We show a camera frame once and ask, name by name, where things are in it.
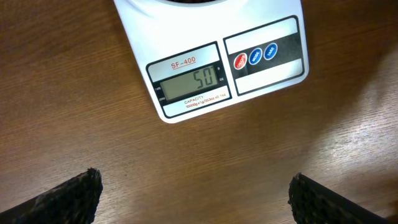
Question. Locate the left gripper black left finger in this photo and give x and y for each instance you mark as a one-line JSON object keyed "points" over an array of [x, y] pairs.
{"points": [[74, 201]]}

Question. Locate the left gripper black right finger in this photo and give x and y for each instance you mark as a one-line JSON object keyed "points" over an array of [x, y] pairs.
{"points": [[312, 202]]}

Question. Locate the white digital kitchen scale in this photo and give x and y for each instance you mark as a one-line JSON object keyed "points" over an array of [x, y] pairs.
{"points": [[198, 57]]}

